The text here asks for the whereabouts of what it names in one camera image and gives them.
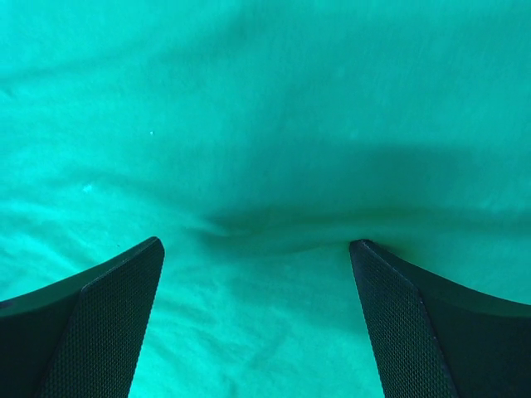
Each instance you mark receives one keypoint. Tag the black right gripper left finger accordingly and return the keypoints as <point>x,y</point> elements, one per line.
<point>81,337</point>

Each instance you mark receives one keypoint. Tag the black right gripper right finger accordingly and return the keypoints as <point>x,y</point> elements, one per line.
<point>432,337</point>

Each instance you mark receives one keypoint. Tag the green t shirt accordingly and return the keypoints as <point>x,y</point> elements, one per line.
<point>257,139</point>

